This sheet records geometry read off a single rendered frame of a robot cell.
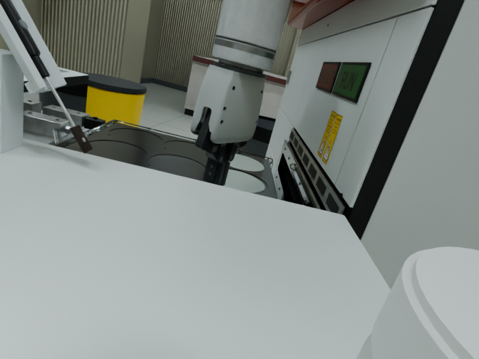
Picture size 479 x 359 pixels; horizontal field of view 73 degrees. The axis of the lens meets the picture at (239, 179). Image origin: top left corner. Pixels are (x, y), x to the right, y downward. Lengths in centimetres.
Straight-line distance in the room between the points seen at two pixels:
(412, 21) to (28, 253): 36
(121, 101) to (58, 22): 314
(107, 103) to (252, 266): 214
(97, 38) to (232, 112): 464
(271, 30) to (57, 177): 29
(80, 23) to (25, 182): 490
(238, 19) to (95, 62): 466
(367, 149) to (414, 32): 11
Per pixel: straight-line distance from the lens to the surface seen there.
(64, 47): 531
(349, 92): 46
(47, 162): 34
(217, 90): 43
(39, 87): 31
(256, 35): 43
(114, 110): 233
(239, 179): 56
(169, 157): 60
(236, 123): 46
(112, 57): 493
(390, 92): 36
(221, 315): 19
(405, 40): 37
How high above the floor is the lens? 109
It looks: 20 degrees down
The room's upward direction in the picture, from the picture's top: 15 degrees clockwise
